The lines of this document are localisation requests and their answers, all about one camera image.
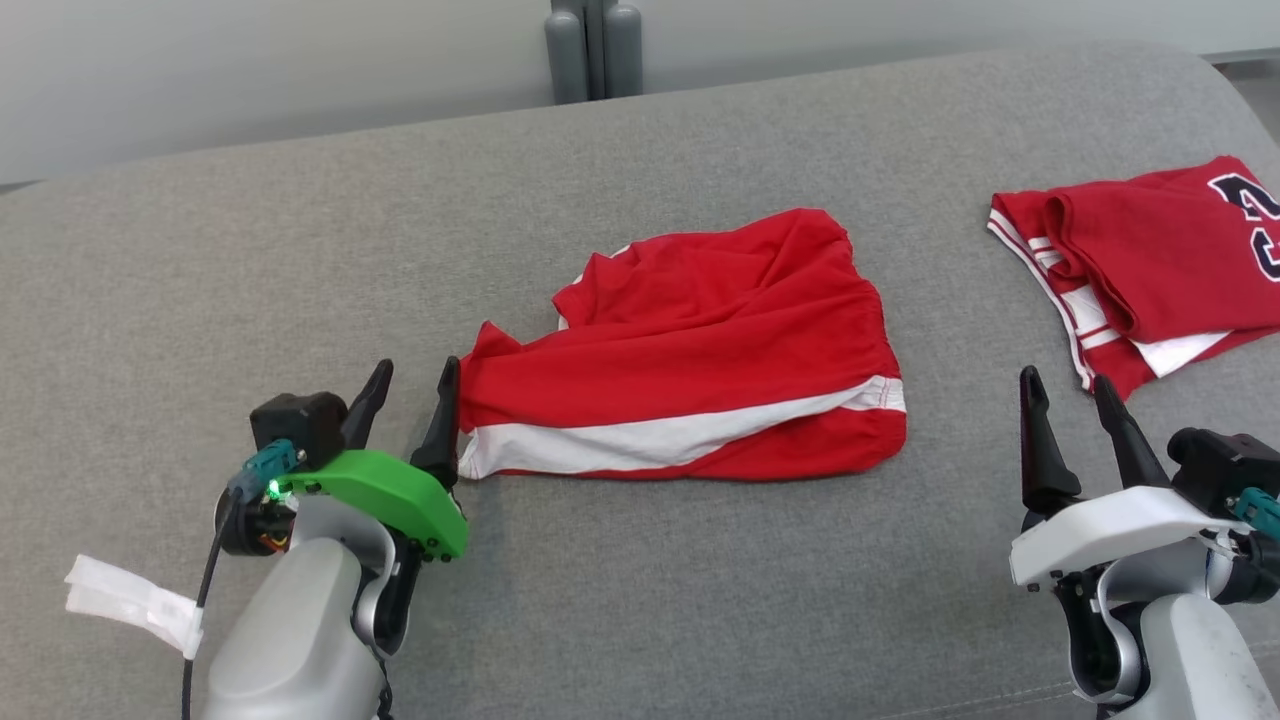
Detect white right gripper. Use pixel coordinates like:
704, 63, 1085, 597
1007, 365, 1253, 591

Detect grey metal partition post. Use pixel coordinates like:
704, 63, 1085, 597
544, 0, 645, 106

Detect grey fabric sofa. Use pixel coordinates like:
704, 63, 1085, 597
0, 40, 1280, 720

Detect red jersey with white sleeves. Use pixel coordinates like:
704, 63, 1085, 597
986, 154, 1280, 402

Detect right camera cable teal connector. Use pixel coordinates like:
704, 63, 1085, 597
1233, 487, 1280, 543

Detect white tag on left cable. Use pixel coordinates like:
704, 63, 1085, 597
64, 554, 207, 660

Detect camera cable teal connector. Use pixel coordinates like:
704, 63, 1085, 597
180, 439, 303, 720
1233, 487, 1280, 543

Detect red shorts with white stripe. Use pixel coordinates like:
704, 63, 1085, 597
456, 207, 909, 484

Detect left camera cable teal connector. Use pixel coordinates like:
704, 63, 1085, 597
180, 439, 303, 720

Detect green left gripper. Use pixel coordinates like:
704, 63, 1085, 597
279, 355, 471, 562

